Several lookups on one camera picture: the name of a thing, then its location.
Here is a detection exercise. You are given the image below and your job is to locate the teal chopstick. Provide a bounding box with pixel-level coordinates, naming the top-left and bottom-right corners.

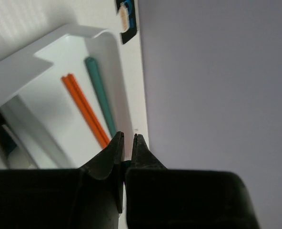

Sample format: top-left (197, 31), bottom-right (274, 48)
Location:
top-left (84, 57), bottom-right (116, 137)

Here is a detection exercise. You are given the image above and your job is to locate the white cutlery tray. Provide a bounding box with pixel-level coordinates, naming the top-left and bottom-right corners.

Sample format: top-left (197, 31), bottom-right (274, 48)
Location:
top-left (0, 24), bottom-right (133, 169)

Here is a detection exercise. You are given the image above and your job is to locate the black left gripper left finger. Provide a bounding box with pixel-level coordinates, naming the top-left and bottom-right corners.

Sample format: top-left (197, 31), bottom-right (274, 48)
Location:
top-left (0, 132), bottom-right (124, 229)

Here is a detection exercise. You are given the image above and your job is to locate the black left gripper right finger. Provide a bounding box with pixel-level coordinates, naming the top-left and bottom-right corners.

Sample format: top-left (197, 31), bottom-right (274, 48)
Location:
top-left (125, 134), bottom-right (260, 229)

